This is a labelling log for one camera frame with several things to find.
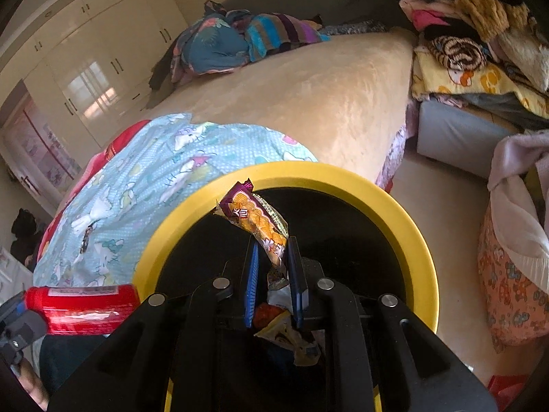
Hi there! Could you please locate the dark brown garment on bed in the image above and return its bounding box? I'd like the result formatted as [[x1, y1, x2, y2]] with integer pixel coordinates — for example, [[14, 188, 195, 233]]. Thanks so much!
[[145, 40, 177, 110]]

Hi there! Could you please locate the white open door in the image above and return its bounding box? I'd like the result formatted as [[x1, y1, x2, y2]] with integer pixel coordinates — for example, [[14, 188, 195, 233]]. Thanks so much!
[[1, 132, 62, 217]]

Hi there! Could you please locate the white printed plastic bag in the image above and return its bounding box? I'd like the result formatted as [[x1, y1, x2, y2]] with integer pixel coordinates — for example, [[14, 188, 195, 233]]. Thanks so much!
[[267, 268, 293, 313]]

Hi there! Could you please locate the beige bed mattress cover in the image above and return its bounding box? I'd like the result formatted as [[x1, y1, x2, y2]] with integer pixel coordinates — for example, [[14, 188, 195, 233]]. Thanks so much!
[[53, 25, 420, 185]]

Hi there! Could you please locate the red plastic wrapper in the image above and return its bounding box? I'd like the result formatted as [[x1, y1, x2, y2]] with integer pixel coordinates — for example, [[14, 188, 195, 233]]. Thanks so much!
[[252, 303, 286, 329]]

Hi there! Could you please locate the orange floral fabric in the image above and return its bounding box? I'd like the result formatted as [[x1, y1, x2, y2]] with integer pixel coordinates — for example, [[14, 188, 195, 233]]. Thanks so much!
[[477, 208, 548, 353]]

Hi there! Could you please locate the red pink blanket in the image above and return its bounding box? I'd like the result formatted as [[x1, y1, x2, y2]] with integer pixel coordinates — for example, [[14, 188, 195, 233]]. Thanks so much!
[[36, 119, 151, 261]]

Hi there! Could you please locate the person's left hand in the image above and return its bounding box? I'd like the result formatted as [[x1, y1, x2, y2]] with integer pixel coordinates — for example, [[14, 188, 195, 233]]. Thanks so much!
[[17, 359, 49, 411]]

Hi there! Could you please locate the red cylindrical snack package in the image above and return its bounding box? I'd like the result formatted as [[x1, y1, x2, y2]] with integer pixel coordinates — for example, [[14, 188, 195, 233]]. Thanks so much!
[[24, 285, 140, 336]]

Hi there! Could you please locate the light blue Hello Kitty quilt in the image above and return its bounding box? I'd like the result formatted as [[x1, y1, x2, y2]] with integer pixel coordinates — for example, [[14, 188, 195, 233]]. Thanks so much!
[[34, 114, 315, 287]]

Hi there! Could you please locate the grey storage box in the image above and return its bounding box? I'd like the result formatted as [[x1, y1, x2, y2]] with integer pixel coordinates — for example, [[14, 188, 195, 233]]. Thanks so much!
[[417, 101, 519, 179]]

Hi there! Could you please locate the black bag on floor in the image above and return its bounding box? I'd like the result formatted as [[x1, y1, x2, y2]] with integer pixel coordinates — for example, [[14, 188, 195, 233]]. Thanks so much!
[[9, 208, 45, 272]]

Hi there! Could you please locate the white drawer cabinet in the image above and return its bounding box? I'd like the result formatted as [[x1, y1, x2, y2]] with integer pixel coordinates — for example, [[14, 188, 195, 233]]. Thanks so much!
[[0, 248, 33, 304]]

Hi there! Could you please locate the striped colourful blanket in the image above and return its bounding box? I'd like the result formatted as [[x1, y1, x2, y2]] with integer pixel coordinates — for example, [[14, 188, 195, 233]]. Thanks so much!
[[245, 13, 330, 62]]

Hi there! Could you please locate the pale pink cloth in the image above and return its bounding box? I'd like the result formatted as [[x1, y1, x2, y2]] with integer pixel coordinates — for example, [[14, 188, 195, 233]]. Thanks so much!
[[488, 130, 548, 292]]

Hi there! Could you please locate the purple orange snack wrapper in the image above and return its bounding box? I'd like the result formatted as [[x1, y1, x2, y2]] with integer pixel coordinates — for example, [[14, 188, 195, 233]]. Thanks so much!
[[215, 180, 289, 271]]

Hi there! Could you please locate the yellow rimmed black trash bin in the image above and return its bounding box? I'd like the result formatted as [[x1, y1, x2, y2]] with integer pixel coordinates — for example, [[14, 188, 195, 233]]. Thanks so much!
[[131, 160, 441, 412]]

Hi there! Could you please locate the red white yellow snack packet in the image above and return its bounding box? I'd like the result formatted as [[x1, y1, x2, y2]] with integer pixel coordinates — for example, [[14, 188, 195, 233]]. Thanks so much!
[[255, 311, 321, 366]]

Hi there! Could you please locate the white glossy wardrobe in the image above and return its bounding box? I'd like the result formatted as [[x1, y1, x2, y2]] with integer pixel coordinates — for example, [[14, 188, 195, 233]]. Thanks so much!
[[1, 0, 186, 147]]

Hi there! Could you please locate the pile of clothes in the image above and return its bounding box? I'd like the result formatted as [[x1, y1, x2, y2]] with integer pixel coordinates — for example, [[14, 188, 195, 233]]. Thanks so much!
[[399, 0, 548, 130]]

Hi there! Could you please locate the teal floral crumpled quilt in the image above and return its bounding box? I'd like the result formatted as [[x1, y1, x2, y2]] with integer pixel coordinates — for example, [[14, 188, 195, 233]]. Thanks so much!
[[170, 0, 253, 84]]

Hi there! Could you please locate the pink Hello Kitty sliding door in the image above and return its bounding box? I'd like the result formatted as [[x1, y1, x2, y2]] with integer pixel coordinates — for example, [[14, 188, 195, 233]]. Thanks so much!
[[7, 97, 82, 196]]

